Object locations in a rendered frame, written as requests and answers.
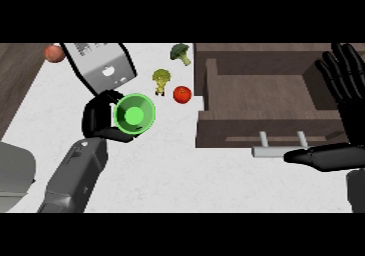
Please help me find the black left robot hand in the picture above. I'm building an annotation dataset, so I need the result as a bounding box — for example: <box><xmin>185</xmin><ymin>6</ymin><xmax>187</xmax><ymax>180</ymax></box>
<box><xmin>81</xmin><ymin>89</ymin><xmax>138</xmax><ymax>144</ymax></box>

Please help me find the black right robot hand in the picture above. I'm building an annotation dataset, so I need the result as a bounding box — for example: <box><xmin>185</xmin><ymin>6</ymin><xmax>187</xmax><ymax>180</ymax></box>
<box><xmin>283</xmin><ymin>42</ymin><xmax>365</xmax><ymax>173</ymax></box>

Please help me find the green cup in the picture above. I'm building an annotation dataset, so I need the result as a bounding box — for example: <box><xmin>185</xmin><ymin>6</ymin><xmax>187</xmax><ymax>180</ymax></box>
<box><xmin>113</xmin><ymin>93</ymin><xmax>157</xmax><ymax>136</ymax></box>

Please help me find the brown wooden drawer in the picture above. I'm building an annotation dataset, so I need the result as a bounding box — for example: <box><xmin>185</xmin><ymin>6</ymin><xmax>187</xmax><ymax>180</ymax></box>
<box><xmin>194</xmin><ymin>58</ymin><xmax>351</xmax><ymax>149</ymax></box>

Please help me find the grey toaster appliance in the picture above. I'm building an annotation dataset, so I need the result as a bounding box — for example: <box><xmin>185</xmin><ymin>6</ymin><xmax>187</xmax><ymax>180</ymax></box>
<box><xmin>60</xmin><ymin>42</ymin><xmax>140</xmax><ymax>96</ymax></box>

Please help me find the yellow-green broccoli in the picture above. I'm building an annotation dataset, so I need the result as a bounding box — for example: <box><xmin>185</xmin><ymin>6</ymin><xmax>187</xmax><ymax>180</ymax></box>
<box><xmin>151</xmin><ymin>68</ymin><xmax>174</xmax><ymax>97</ymax></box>

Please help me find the red tomato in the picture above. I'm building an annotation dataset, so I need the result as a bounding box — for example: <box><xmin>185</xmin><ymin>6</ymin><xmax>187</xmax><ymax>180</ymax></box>
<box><xmin>172</xmin><ymin>85</ymin><xmax>194</xmax><ymax>105</ymax></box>

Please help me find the brown wooden cabinet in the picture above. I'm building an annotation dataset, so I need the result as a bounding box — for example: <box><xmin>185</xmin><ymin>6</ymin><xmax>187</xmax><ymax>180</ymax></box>
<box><xmin>193</xmin><ymin>42</ymin><xmax>365</xmax><ymax>98</ymax></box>

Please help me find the grey rounded appliance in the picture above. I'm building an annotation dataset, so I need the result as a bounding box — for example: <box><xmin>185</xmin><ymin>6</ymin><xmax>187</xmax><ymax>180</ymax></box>
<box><xmin>0</xmin><ymin>138</ymin><xmax>38</xmax><ymax>214</ymax></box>

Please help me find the dark green broccoli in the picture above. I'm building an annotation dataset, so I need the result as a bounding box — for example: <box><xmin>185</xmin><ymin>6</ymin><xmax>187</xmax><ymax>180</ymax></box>
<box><xmin>169</xmin><ymin>43</ymin><xmax>194</xmax><ymax>67</ymax></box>

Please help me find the grey drawer handle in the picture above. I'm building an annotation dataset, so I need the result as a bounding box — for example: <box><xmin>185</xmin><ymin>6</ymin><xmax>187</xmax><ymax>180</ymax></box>
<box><xmin>252</xmin><ymin>130</ymin><xmax>311</xmax><ymax>159</ymax></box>

